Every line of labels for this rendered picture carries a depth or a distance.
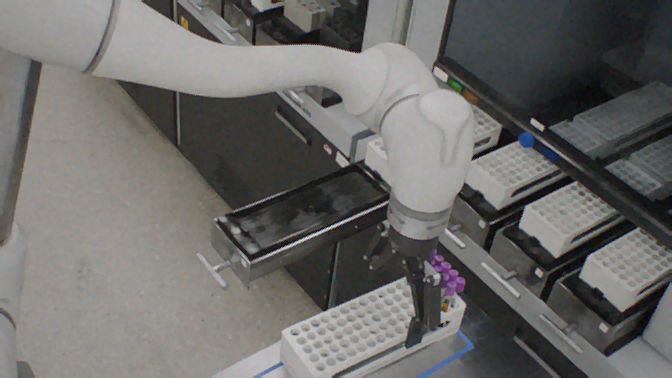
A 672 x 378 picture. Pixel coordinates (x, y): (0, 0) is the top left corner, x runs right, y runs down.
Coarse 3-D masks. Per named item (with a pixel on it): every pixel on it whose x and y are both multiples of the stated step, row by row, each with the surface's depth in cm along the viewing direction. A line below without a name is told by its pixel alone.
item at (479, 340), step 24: (480, 312) 144; (456, 336) 140; (480, 336) 140; (504, 336) 141; (264, 360) 132; (408, 360) 135; (432, 360) 135; (456, 360) 136; (480, 360) 136; (504, 360) 137; (528, 360) 137
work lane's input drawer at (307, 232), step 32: (288, 192) 163; (320, 192) 166; (352, 192) 167; (384, 192) 167; (224, 224) 154; (256, 224) 157; (288, 224) 158; (320, 224) 157; (352, 224) 162; (224, 256) 158; (256, 256) 151; (288, 256) 155; (224, 288) 152
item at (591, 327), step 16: (576, 272) 154; (560, 288) 153; (576, 288) 151; (592, 288) 152; (560, 304) 155; (576, 304) 151; (592, 304) 149; (608, 304) 149; (640, 304) 150; (656, 304) 152; (544, 320) 153; (576, 320) 153; (592, 320) 150; (608, 320) 147; (624, 320) 148; (640, 320) 152; (560, 336) 151; (592, 336) 151; (608, 336) 148; (576, 352) 149
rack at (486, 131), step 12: (480, 120) 179; (492, 120) 179; (480, 132) 178; (492, 132) 177; (372, 144) 169; (480, 144) 179; (492, 144) 180; (372, 156) 169; (384, 156) 167; (372, 168) 170; (384, 168) 167
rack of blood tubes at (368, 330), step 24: (384, 288) 138; (408, 288) 138; (336, 312) 133; (360, 312) 134; (384, 312) 135; (408, 312) 135; (456, 312) 136; (288, 336) 128; (312, 336) 130; (336, 336) 131; (360, 336) 131; (384, 336) 130; (432, 336) 136; (288, 360) 130; (312, 360) 127; (336, 360) 126; (360, 360) 128; (384, 360) 132
